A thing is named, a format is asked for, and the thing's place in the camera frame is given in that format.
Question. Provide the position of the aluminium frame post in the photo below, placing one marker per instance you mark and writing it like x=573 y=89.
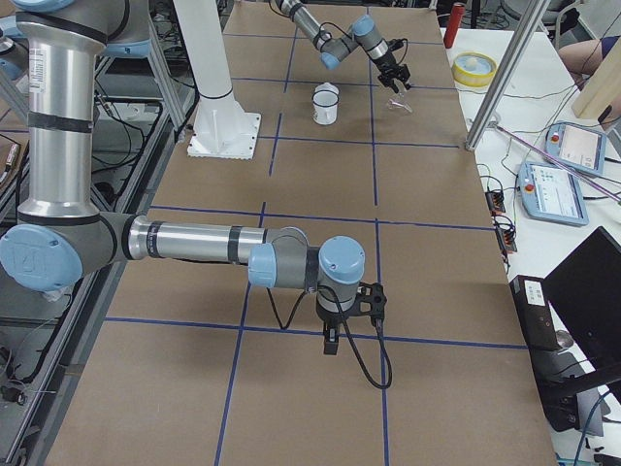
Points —
x=517 y=45

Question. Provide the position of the yellow tape roll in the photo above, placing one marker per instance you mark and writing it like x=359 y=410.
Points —
x=473 y=69

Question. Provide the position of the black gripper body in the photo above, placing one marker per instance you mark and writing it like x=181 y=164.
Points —
x=331 y=321
x=386 y=62

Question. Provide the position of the near teach pendant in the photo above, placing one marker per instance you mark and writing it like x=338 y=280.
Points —
x=551 y=194

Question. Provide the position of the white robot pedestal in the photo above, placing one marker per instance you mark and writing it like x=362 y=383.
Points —
x=221 y=128

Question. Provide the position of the purple rod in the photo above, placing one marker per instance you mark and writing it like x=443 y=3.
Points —
x=558 y=163

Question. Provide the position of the orange connector block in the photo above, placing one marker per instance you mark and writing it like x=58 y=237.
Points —
x=495 y=199
x=505 y=233

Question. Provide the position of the upper orange connector block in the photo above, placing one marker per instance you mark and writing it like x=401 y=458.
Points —
x=495 y=199

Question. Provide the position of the teach pendant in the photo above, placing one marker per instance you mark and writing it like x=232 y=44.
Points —
x=578 y=146
x=551 y=194

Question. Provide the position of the white enamel mug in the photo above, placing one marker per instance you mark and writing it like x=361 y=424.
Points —
x=325 y=100

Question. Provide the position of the red cylinder can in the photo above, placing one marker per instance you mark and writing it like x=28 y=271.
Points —
x=453 y=25

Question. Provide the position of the far teach pendant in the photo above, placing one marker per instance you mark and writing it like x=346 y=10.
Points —
x=578 y=146

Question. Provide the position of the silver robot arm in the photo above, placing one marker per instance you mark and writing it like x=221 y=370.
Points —
x=335 y=45
x=61 y=236

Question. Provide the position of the person's leg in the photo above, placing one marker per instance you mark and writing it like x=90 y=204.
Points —
x=584 y=58

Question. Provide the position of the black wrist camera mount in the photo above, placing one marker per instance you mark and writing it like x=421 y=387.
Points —
x=370 y=301

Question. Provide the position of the lower orange connector block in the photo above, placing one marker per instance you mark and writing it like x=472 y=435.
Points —
x=505 y=233

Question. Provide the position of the wooden beam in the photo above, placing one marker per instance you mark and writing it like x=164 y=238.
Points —
x=600 y=93

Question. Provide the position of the black laptop computer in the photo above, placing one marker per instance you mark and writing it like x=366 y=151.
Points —
x=584 y=291

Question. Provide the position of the black box device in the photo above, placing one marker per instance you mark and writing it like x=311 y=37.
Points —
x=567 y=392

